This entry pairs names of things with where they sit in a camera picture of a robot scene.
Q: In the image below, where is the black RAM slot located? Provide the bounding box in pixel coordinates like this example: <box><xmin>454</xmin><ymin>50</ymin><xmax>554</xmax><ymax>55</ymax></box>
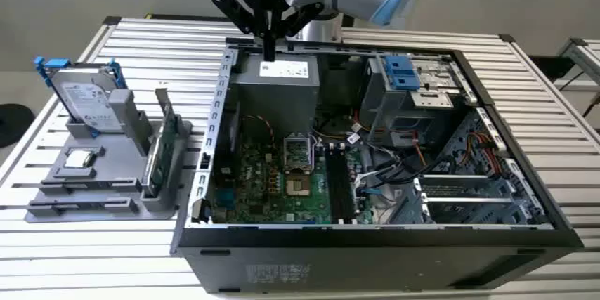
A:
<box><xmin>336</xmin><ymin>143</ymin><xmax>354</xmax><ymax>226</ymax></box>
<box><xmin>330</xmin><ymin>143</ymin><xmax>348</xmax><ymax>226</ymax></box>
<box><xmin>325</xmin><ymin>143</ymin><xmax>342</xmax><ymax>226</ymax></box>

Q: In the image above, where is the hard disk in blue carrier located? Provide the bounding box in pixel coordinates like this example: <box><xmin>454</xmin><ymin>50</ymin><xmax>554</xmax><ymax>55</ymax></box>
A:
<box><xmin>33</xmin><ymin>56</ymin><xmax>128</xmax><ymax>140</ymax></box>

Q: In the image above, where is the metal socket cover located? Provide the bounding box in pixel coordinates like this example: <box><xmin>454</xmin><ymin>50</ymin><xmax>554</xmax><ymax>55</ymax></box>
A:
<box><xmin>282</xmin><ymin>132</ymin><xmax>314</xmax><ymax>173</ymax></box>

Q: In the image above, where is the graphics card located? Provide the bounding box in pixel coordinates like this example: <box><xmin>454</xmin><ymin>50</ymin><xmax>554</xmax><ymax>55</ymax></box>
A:
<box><xmin>140</xmin><ymin>87</ymin><xmax>185</xmax><ymax>200</ymax></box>

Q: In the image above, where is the grey parts rack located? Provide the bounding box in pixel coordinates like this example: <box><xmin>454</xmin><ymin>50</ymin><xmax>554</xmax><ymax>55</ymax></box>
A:
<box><xmin>24</xmin><ymin>89</ymin><xmax>194</xmax><ymax>224</ymax></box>

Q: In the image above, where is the CPU socket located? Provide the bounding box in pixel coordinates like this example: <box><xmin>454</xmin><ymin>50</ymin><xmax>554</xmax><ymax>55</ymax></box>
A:
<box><xmin>284</xmin><ymin>170</ymin><xmax>314</xmax><ymax>199</ymax></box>

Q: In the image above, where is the multicoloured tagged wire bundle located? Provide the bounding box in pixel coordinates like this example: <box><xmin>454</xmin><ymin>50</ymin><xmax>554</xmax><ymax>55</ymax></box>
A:
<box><xmin>310</xmin><ymin>122</ymin><xmax>365</xmax><ymax>146</ymax></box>

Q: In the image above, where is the blue expansion slot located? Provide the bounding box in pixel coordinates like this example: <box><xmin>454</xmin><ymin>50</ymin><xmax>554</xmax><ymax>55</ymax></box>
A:
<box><xmin>214</xmin><ymin>189</ymin><xmax>234</xmax><ymax>209</ymax></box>

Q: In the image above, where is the blue plastic drive latch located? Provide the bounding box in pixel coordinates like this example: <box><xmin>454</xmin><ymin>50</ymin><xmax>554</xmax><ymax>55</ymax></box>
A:
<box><xmin>381</xmin><ymin>56</ymin><xmax>418</xmax><ymax>91</ymax></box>

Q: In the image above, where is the green motherboard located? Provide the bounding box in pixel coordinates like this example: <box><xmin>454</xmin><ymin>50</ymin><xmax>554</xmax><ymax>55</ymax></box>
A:
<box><xmin>209</xmin><ymin>113</ymin><xmax>376</xmax><ymax>226</ymax></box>

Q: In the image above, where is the thin orange wire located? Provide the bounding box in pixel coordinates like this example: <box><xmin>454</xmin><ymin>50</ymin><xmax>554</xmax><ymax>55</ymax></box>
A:
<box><xmin>410</xmin><ymin>130</ymin><xmax>428</xmax><ymax>167</ymax></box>

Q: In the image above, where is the black data cable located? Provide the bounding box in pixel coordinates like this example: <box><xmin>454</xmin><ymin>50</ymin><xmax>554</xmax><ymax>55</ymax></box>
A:
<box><xmin>365</xmin><ymin>154</ymin><xmax>450</xmax><ymax>188</ymax></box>

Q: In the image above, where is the red black twisted wire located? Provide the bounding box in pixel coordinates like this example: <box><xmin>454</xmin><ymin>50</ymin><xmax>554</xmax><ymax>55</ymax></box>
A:
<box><xmin>241</xmin><ymin>114</ymin><xmax>278</xmax><ymax>150</ymax></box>

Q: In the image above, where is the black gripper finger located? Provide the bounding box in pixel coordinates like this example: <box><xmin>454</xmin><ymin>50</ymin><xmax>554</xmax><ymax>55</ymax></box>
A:
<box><xmin>268</xmin><ymin>2</ymin><xmax>325</xmax><ymax>62</ymax></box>
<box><xmin>209</xmin><ymin>0</ymin><xmax>270</xmax><ymax>62</ymax></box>

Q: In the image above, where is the aluminium frame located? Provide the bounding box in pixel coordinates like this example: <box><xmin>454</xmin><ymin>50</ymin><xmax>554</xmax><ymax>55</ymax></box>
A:
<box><xmin>554</xmin><ymin>37</ymin><xmax>600</xmax><ymax>90</ymax></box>

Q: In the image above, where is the grey power supply unit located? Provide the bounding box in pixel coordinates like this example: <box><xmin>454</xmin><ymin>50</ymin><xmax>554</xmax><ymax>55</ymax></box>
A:
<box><xmin>228</xmin><ymin>53</ymin><xmax>322</xmax><ymax>133</ymax></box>

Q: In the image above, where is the orange red wire bundle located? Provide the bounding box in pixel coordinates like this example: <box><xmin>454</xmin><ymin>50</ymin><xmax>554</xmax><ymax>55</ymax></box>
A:
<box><xmin>456</xmin><ymin>131</ymin><xmax>513</xmax><ymax>178</ymax></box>

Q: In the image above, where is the black open PC case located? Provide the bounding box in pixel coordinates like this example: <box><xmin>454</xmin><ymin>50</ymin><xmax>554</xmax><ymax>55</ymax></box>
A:
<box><xmin>169</xmin><ymin>36</ymin><xmax>585</xmax><ymax>296</ymax></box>

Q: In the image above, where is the black round object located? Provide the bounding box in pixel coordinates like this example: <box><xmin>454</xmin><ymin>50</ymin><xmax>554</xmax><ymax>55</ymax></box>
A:
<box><xmin>0</xmin><ymin>103</ymin><xmax>36</xmax><ymax>149</ymax></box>

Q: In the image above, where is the silver CPU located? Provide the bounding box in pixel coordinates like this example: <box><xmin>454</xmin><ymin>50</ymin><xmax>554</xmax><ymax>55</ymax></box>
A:
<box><xmin>62</xmin><ymin>150</ymin><xmax>98</xmax><ymax>170</ymax></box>

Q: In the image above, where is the RAM stick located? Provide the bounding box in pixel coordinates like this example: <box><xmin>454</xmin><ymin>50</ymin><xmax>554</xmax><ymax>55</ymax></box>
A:
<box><xmin>30</xmin><ymin>202</ymin><xmax>133</xmax><ymax>211</ymax></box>
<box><xmin>42</xmin><ymin>181</ymin><xmax>140</xmax><ymax>190</ymax></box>

